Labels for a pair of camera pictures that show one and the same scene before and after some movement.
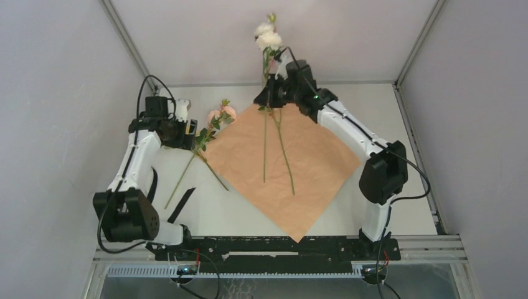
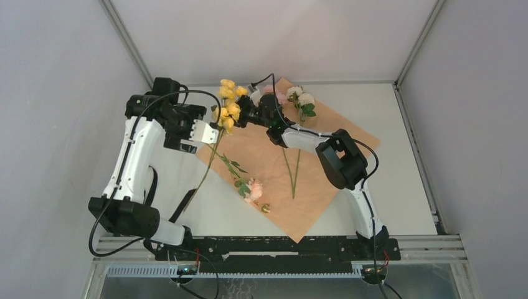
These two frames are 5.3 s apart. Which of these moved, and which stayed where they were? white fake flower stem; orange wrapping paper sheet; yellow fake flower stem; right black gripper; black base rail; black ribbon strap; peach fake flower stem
Moved: right black gripper; white fake flower stem; yellow fake flower stem; peach fake flower stem
Stayed: orange wrapping paper sheet; black ribbon strap; black base rail
